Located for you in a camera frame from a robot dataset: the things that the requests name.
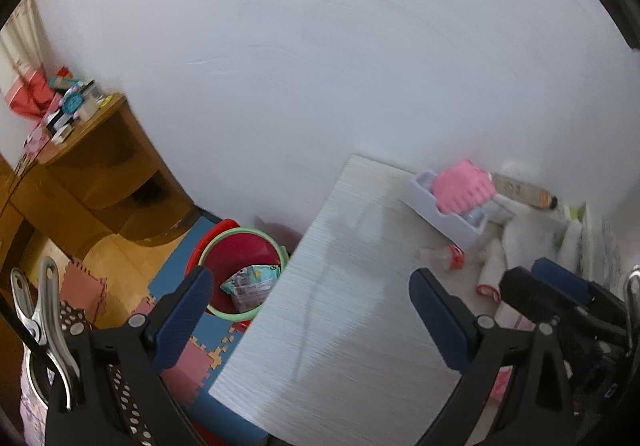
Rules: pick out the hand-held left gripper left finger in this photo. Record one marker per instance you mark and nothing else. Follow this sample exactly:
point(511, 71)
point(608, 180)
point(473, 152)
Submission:
point(182, 321)

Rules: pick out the white tissue box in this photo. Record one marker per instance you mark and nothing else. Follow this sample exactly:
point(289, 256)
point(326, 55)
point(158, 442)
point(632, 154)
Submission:
point(91, 108)

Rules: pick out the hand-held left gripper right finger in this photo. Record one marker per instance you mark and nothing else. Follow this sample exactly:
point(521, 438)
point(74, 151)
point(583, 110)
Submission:
point(440, 321)

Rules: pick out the teal snack packet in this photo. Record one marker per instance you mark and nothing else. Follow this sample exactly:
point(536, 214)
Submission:
point(250, 286)

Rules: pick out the pink dotted cloth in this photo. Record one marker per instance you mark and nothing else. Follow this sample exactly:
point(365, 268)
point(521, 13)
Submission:
point(462, 188)

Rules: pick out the white sock with red trim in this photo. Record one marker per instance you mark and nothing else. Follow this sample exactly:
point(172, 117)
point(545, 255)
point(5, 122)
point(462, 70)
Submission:
point(492, 266)

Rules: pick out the small white box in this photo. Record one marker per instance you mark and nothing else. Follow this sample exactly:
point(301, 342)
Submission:
point(61, 136)

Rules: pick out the lavender plastic tray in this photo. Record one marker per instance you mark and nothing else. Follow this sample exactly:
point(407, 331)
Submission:
point(450, 226)

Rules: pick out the colourful flat box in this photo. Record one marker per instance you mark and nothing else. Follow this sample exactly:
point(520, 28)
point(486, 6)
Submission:
point(61, 82)

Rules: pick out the pink patterned bedsheet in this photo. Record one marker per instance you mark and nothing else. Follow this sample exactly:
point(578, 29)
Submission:
point(32, 426)

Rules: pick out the colourful foam puzzle mat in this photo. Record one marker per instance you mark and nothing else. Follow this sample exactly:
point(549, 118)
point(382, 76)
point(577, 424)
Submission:
point(210, 326)

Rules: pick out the brown polka dot cloth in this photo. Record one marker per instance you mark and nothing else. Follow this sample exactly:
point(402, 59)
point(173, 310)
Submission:
point(127, 401)

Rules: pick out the black and white box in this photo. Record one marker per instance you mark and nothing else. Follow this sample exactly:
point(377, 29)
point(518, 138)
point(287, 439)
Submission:
point(60, 122)

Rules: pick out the wooden corner desk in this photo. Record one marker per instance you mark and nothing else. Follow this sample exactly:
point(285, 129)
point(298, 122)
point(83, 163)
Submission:
point(100, 141)

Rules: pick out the yellow small dish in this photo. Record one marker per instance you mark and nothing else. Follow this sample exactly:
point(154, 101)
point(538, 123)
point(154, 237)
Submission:
point(105, 100)

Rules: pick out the green rimmed plastic basin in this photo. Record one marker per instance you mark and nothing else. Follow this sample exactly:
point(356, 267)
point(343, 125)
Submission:
point(235, 251)

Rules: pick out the red gift bag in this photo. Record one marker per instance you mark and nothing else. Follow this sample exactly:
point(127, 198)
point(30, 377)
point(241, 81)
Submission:
point(30, 98)

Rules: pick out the clear bottle with red label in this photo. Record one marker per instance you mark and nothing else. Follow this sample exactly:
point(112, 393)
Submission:
point(452, 258)

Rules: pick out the white paper sheets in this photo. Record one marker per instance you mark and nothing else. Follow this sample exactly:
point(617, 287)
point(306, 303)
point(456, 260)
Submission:
point(610, 251)

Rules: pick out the cream floral curtain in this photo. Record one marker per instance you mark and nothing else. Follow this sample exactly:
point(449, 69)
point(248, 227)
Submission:
point(20, 46)

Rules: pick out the pink foam tile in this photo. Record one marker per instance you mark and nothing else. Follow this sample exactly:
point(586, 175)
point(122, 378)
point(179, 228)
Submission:
point(82, 291)

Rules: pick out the blue alarm clock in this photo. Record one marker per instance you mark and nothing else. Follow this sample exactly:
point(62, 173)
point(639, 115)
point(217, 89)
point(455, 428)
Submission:
point(75, 102)

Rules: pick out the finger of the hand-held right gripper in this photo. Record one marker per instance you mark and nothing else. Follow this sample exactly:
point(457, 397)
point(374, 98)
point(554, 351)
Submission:
point(530, 291)
point(562, 278)

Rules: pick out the small green packet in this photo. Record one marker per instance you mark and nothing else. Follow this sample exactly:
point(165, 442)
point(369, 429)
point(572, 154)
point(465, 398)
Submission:
point(576, 212)

